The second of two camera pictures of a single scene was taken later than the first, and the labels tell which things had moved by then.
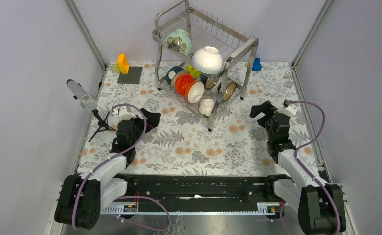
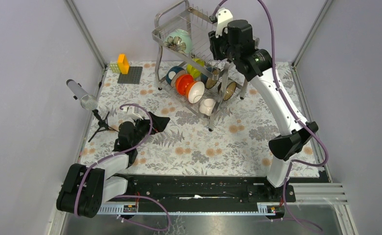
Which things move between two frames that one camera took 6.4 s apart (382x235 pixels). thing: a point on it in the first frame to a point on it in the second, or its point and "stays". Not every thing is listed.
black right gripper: (266, 108) to (213, 43)
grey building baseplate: (133, 76) stays
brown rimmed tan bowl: (229, 90) stays
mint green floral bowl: (179, 40) stays
